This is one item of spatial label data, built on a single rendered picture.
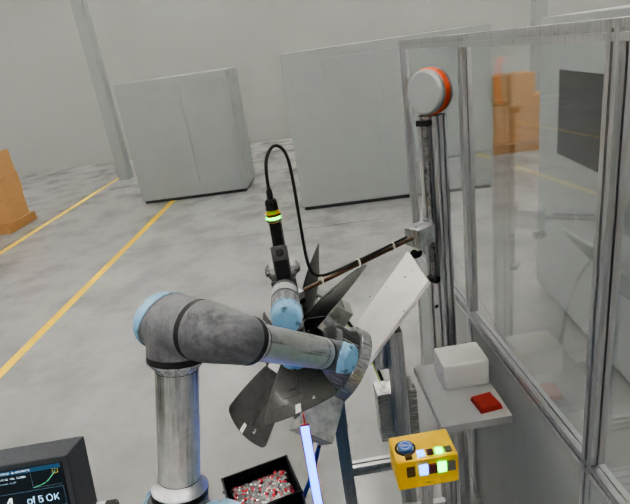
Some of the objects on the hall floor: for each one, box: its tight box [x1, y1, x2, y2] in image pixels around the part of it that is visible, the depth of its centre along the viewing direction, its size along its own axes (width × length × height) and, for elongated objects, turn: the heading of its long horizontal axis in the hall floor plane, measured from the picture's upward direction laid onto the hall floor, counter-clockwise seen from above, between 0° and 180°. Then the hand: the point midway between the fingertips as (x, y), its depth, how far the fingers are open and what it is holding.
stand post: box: [335, 405, 358, 504], centre depth 206 cm, size 4×9×91 cm, turn 24°
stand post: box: [386, 326, 417, 504], centre depth 202 cm, size 4×9×115 cm, turn 24°
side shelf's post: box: [454, 430, 471, 504], centre depth 207 cm, size 4×4×83 cm
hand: (281, 258), depth 158 cm, fingers closed on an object, 4 cm apart
